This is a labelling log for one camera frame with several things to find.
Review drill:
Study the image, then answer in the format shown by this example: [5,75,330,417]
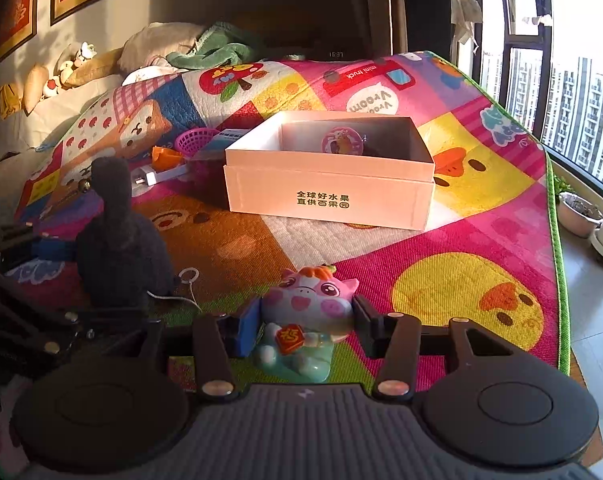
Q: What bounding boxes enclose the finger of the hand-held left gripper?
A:
[0,220,80,267]
[0,269,82,366]

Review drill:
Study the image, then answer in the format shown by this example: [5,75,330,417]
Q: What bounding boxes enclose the brown curtain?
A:
[386,0,457,58]

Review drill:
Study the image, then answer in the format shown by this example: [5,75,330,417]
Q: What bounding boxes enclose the yellow plush toy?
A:
[0,82,23,121]

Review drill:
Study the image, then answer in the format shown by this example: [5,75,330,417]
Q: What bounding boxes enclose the orange plastic toy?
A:
[152,146,185,171]

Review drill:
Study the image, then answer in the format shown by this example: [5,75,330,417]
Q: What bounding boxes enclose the white charger plug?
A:
[132,167,161,187]

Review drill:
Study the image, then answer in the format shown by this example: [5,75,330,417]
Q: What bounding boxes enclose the white pillow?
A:
[119,22,207,73]

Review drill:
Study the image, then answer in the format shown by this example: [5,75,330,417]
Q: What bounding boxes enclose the blue white carton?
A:
[202,129,247,160]

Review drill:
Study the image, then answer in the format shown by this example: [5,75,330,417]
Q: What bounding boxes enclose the pink plastic basket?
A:
[176,128,221,157]

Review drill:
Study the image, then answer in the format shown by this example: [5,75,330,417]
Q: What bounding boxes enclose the round pale plant pot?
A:
[554,177,603,238]

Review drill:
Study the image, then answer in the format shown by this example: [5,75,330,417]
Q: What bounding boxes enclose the tan oval cushion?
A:
[22,64,50,116]

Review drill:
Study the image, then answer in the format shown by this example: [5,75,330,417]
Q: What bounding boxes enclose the green towel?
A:
[166,21,262,71]

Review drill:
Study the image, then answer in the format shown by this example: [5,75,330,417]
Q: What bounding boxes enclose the pastel cartoon cow figurine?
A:
[254,265,359,385]

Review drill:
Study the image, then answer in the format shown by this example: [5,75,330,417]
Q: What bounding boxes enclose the hanging white cloth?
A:
[451,0,483,56]

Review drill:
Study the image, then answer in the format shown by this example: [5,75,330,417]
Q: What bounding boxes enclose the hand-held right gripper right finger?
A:
[352,294,529,400]

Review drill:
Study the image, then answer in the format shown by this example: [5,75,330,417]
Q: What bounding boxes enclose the pink cardboard box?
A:
[224,111,436,232]

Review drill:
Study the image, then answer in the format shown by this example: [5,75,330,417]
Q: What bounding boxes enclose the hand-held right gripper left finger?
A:
[132,302,261,400]

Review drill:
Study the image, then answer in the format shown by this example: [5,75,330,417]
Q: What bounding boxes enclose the apartment buildings outside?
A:
[481,50,603,186]

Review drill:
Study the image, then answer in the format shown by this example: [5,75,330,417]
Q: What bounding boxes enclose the white pink patterned cloth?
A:
[122,57,182,86]

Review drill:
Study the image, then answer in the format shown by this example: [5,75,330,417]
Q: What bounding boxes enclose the tan pillow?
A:
[64,47,127,90]

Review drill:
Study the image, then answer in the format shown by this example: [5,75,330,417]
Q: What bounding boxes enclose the black window frame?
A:
[476,0,603,201]

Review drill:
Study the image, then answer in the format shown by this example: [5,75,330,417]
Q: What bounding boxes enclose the grey plush animal toy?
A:
[76,156,175,311]

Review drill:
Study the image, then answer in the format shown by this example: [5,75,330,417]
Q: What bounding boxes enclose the pink round cartoon badge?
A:
[321,126,366,157]

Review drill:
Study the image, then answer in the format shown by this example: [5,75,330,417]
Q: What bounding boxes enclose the thin white cord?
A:
[146,266,202,310]

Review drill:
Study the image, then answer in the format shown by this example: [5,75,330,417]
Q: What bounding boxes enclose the colourful cartoon play mat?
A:
[0,51,573,480]

